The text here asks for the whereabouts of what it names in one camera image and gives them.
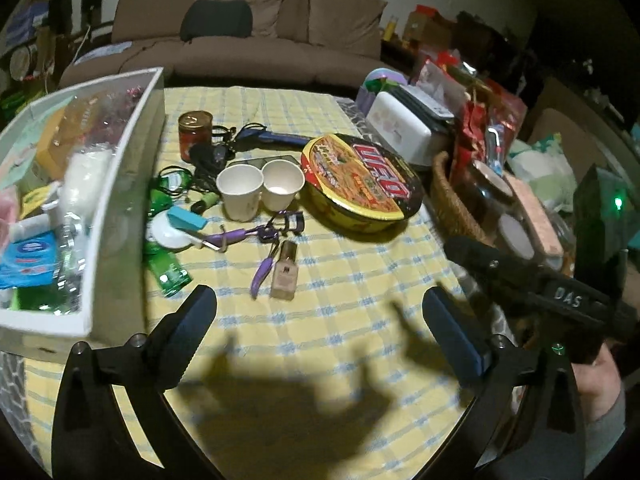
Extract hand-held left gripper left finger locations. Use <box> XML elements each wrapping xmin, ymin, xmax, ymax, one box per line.
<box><xmin>51</xmin><ymin>284</ymin><xmax>226</xmax><ymax>480</ymax></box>

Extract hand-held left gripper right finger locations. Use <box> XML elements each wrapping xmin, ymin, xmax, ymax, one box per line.
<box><xmin>421</xmin><ymin>286</ymin><xmax>586</xmax><ymax>480</ymax></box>

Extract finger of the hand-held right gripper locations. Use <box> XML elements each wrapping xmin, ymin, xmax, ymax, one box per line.
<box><xmin>444</xmin><ymin>236</ymin><xmax>551</xmax><ymax>311</ymax></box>

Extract white storage box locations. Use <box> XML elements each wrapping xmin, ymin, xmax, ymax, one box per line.
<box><xmin>0</xmin><ymin>66</ymin><xmax>166</xmax><ymax>361</ymax></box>

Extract instant noodle bowl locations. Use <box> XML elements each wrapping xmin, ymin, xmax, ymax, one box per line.
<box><xmin>300</xmin><ymin>133</ymin><xmax>425</xmax><ymax>234</ymax></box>

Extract black cable bundle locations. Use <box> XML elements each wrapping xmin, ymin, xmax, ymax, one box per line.
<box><xmin>189</xmin><ymin>122</ymin><xmax>238</xmax><ymax>193</ymax></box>

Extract person's right forearm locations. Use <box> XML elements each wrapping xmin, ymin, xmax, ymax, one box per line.
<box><xmin>582</xmin><ymin>389</ymin><xmax>629</xmax><ymax>480</ymax></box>

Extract person's right hand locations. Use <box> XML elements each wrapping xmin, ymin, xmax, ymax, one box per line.
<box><xmin>570</xmin><ymin>345</ymin><xmax>626</xmax><ymax>427</ymax></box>

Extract green plastic packet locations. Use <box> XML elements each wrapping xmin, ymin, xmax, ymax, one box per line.
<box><xmin>142</xmin><ymin>247</ymin><xmax>193</xmax><ymax>297</ymax></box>

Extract pink speckled packet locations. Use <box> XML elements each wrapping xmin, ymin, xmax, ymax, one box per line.
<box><xmin>505</xmin><ymin>172</ymin><xmax>566</xmax><ymax>258</ymax></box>

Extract wicker basket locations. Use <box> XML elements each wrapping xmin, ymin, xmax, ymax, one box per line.
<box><xmin>431</xmin><ymin>150</ymin><xmax>501</xmax><ymax>246</ymax></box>

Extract white round jar lid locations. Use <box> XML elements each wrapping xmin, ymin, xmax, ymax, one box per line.
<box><xmin>149</xmin><ymin>210</ymin><xmax>201</xmax><ymax>252</ymax></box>

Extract beige foundation bottle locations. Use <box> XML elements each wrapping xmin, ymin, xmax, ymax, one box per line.
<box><xmin>270</xmin><ymin>240</ymin><xmax>299</xmax><ymax>302</ymax></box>

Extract teal rectangular block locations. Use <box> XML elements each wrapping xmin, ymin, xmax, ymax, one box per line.
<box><xmin>167</xmin><ymin>206</ymin><xmax>208</xmax><ymax>231</ymax></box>

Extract pale green printed bag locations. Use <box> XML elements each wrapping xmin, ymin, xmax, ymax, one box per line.
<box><xmin>510</xmin><ymin>132</ymin><xmax>581</xmax><ymax>211</ymax></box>

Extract purple eyelash curler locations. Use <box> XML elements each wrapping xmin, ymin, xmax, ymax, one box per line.
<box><xmin>200</xmin><ymin>209</ymin><xmax>307</xmax><ymax>300</ymax></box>

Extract green lipstick tube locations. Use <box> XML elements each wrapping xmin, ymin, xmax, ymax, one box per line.
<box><xmin>190</xmin><ymin>192</ymin><xmax>221</xmax><ymax>213</ymax></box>

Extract white paper cup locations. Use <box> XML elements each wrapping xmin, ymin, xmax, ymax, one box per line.
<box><xmin>261</xmin><ymin>159</ymin><xmax>306</xmax><ymax>212</ymax></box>
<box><xmin>216</xmin><ymin>164</ymin><xmax>265</xmax><ymax>222</ymax></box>

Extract red snack packets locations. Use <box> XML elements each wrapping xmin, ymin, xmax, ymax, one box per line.
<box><xmin>450</xmin><ymin>92</ymin><xmax>528</xmax><ymax>186</ymax></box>

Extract white plastic case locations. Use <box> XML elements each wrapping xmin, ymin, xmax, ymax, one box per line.
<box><xmin>366</xmin><ymin>91</ymin><xmax>436</xmax><ymax>165</ymax></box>

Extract white cotton pack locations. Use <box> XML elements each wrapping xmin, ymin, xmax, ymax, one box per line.
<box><xmin>62</xmin><ymin>151</ymin><xmax>113</xmax><ymax>211</ymax></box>

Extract blue packet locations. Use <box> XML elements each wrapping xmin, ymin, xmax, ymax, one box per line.
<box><xmin>0</xmin><ymin>232</ymin><xmax>57</xmax><ymax>288</ymax></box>

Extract brown lidded jar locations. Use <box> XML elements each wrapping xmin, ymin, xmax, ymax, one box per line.
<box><xmin>178</xmin><ymin>111</ymin><xmax>214</xmax><ymax>163</ymax></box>

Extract clear packet with red print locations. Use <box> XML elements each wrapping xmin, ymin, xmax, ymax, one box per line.
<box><xmin>410</xmin><ymin>57</ymin><xmax>468</xmax><ymax>116</ymax></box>

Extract purple lidded container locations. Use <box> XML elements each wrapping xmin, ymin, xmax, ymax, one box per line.
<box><xmin>357</xmin><ymin>67</ymin><xmax>411</xmax><ymax>111</ymax></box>

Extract yellow carton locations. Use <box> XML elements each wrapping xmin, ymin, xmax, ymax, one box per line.
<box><xmin>35</xmin><ymin>107</ymin><xmax>73</xmax><ymax>181</ymax></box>

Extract cardboard boxes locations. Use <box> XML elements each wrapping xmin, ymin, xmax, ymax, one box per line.
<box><xmin>400</xmin><ymin>5</ymin><xmax>453</xmax><ymax>51</ymax></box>

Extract pale green carton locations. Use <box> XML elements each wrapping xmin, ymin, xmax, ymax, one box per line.
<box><xmin>0</xmin><ymin>102</ymin><xmax>66</xmax><ymax>181</ymax></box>

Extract brown sofa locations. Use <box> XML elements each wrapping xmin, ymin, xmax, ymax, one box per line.
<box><xmin>59</xmin><ymin>0</ymin><xmax>388</xmax><ymax>88</ymax></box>

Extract dark cushion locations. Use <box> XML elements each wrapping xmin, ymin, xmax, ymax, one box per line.
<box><xmin>180</xmin><ymin>0</ymin><xmax>253</xmax><ymax>43</ymax></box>

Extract blue handled tool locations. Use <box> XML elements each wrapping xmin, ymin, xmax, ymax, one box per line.
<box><xmin>232</xmin><ymin>126</ymin><xmax>313</xmax><ymax>153</ymax></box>

